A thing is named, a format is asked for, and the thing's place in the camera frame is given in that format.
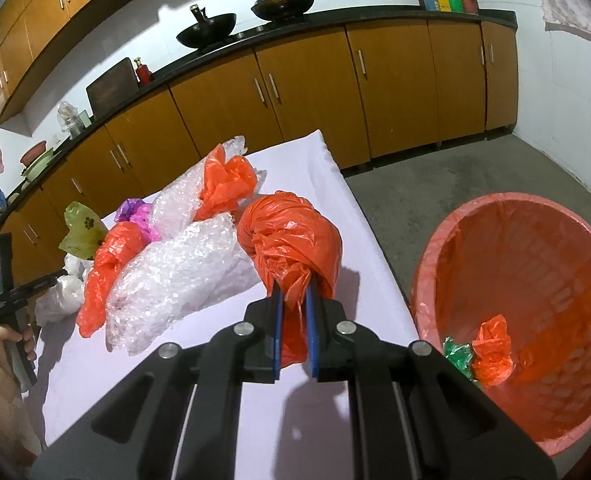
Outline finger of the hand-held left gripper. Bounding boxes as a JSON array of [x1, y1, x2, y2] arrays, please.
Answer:
[[10, 269, 69, 306]]

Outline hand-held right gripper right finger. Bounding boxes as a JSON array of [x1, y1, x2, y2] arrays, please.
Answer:
[[305, 285, 559, 480]]

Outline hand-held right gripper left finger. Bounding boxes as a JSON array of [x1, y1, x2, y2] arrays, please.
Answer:
[[30, 280, 283, 480]]

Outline white plastic bag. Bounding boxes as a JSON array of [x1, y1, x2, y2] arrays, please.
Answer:
[[35, 254, 87, 327]]

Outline long orange plastic bag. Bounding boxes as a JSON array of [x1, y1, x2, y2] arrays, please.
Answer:
[[76, 222, 150, 339]]

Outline large knotted orange plastic bag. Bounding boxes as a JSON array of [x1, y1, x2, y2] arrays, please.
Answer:
[[236, 191, 343, 368]]

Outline large clear bubble wrap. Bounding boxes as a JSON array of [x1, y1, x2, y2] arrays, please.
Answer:
[[104, 212, 263, 357]]

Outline pink purple plastic bag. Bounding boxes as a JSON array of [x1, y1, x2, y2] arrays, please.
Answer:
[[114, 198, 162, 242]]

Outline red plastic trash bin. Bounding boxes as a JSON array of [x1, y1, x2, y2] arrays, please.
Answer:
[[409, 191, 591, 458]]

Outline person's left hand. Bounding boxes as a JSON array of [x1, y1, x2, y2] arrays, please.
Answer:
[[0, 322, 37, 362]]

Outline green basin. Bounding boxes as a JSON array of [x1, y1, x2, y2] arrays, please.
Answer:
[[22, 149, 57, 179]]

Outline red basin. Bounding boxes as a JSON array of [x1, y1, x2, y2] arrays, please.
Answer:
[[19, 140, 49, 166]]

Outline small green plastic bag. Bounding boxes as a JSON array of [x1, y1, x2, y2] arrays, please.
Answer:
[[442, 337, 482, 387]]

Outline glass jar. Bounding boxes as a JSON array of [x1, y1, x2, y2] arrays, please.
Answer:
[[56, 101, 84, 137]]

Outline small orange plastic bag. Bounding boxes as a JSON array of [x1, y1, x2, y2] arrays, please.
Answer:
[[471, 315, 517, 387]]

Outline dark wooden cutting board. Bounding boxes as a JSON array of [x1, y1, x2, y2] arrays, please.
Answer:
[[86, 58, 140, 120]]

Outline wooden lower cabinets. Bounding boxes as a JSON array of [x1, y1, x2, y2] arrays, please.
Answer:
[[0, 19, 519, 286]]

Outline wooden upper cabinet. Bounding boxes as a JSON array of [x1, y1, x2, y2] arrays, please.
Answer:
[[0, 0, 154, 127]]

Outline gas stove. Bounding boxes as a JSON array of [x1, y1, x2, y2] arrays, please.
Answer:
[[195, 16, 303, 54]]

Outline black countertop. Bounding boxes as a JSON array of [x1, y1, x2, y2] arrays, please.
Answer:
[[0, 8, 519, 233]]

